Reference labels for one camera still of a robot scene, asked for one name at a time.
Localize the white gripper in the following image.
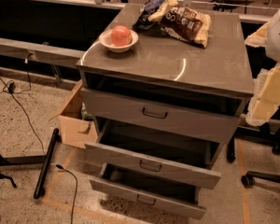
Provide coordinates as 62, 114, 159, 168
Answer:
245, 8, 280, 126

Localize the grey top drawer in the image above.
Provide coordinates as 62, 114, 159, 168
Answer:
80, 87, 241, 145

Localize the grey drawer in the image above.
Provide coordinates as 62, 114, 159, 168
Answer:
85, 120, 221, 189
90, 163, 206, 219
80, 87, 241, 145

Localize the grey metal drawer cabinet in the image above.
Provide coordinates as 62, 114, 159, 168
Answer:
77, 12, 253, 167

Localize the grey middle drawer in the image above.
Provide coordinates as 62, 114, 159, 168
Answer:
85, 120, 221, 189

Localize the grey bottom drawer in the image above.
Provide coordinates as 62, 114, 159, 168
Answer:
90, 163, 206, 219

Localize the black chair base with caster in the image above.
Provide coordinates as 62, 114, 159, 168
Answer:
240, 98, 280, 189

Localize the brown chip bag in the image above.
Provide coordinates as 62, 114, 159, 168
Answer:
148, 0, 211, 48

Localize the blue chip bag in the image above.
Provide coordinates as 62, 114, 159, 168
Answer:
133, 0, 165, 31

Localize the red apple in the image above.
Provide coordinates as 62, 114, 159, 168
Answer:
111, 25, 132, 47

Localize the white ceramic bowl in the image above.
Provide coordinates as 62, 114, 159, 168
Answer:
99, 29, 138, 53

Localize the cardboard box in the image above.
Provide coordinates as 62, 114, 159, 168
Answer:
51, 80, 97, 149

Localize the black stand base bar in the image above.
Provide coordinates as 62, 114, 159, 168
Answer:
34, 128, 60, 199

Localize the black floor cable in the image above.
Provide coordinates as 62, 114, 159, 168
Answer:
54, 163, 79, 224

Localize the black cable with adapter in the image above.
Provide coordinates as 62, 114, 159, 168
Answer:
0, 51, 47, 156

